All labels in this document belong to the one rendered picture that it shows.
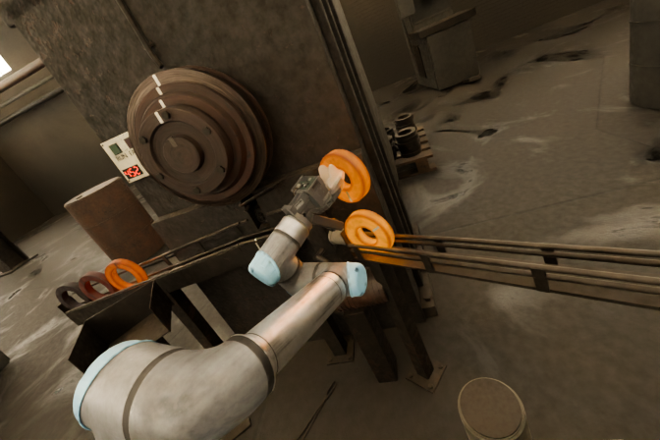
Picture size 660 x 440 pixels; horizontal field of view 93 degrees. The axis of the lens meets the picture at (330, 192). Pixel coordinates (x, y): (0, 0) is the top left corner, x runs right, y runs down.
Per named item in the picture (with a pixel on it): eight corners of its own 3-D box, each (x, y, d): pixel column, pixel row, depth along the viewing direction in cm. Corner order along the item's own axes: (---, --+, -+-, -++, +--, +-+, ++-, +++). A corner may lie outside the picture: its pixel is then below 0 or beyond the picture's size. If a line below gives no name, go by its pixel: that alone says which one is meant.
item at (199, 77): (190, 211, 124) (111, 98, 105) (295, 176, 111) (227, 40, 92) (181, 220, 118) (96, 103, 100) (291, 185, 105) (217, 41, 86)
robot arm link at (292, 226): (305, 249, 73) (286, 245, 79) (316, 234, 75) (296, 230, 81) (286, 230, 70) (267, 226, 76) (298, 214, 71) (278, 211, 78)
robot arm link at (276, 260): (259, 282, 75) (239, 264, 70) (286, 245, 80) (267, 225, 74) (281, 294, 70) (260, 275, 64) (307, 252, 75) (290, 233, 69)
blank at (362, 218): (376, 255, 101) (371, 262, 99) (341, 223, 102) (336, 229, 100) (405, 237, 89) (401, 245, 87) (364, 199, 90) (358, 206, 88)
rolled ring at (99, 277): (93, 270, 141) (99, 265, 144) (70, 283, 147) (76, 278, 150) (124, 298, 147) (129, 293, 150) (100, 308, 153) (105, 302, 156)
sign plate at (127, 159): (132, 181, 131) (103, 142, 124) (181, 161, 124) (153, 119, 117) (129, 183, 129) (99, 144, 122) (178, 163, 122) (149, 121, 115)
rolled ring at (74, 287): (69, 281, 147) (75, 276, 150) (47, 293, 153) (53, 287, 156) (99, 306, 153) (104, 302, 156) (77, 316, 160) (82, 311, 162)
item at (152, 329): (192, 425, 144) (83, 320, 115) (245, 387, 151) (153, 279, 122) (195, 470, 126) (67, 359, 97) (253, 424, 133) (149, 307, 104)
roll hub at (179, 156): (181, 197, 109) (130, 124, 98) (248, 173, 101) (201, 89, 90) (172, 205, 104) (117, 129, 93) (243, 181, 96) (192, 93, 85)
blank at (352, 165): (318, 153, 91) (310, 158, 89) (356, 143, 79) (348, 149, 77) (341, 198, 96) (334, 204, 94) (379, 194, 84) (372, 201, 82)
